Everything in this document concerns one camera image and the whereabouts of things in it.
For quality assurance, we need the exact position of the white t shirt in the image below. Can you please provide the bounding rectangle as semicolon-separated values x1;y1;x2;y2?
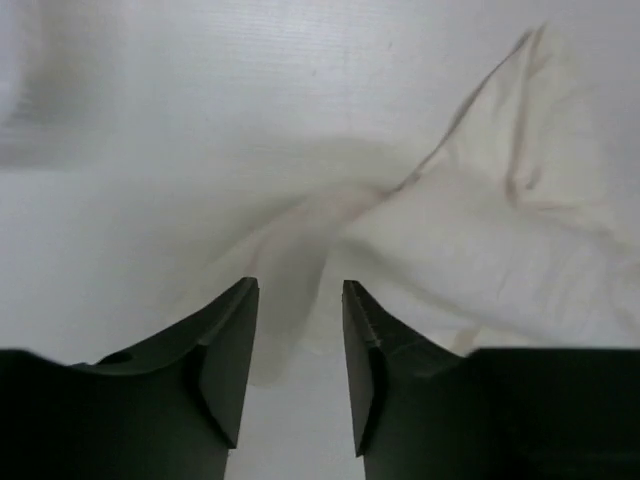
195;26;639;383

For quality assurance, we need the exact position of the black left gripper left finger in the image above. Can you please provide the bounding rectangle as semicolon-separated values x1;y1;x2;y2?
1;277;259;479

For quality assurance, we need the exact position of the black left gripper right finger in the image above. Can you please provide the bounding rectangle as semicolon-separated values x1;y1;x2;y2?
342;281;639;480

